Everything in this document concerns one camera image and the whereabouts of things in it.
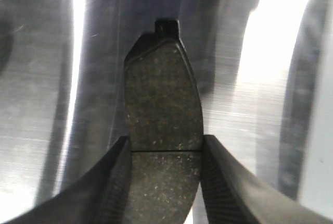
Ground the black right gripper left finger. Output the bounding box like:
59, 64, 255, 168
9, 136, 132, 223

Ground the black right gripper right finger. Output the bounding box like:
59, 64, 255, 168
200, 135, 332, 223

